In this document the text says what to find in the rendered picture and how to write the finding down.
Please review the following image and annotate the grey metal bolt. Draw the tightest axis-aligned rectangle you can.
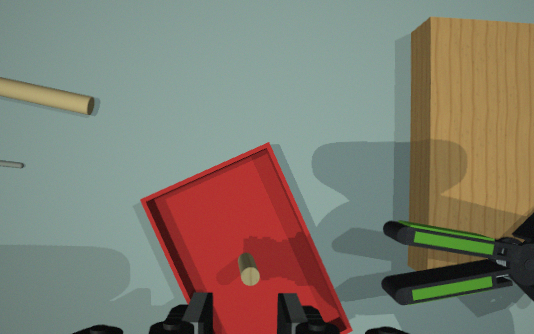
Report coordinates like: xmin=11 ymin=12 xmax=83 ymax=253
xmin=0 ymin=160 xmax=24 ymax=168

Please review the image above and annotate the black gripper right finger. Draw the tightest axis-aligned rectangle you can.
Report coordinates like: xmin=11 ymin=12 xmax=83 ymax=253
xmin=277 ymin=293 xmax=409 ymax=334

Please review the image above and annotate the light brown wooden board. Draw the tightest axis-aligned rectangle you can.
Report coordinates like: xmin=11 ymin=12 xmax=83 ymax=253
xmin=409 ymin=17 xmax=534 ymax=243

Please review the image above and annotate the red open tray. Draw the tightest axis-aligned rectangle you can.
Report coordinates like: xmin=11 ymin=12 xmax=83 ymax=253
xmin=140 ymin=142 xmax=353 ymax=334

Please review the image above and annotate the beige cylinder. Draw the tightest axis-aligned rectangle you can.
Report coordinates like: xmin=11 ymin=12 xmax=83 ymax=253
xmin=238 ymin=253 xmax=260 ymax=286

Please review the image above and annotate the tan wooden dowel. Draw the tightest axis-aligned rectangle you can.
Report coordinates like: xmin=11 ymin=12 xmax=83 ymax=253
xmin=0 ymin=77 xmax=95 ymax=115

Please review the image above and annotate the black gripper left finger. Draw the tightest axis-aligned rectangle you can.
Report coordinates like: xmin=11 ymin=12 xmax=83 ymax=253
xmin=72 ymin=292 xmax=213 ymax=334

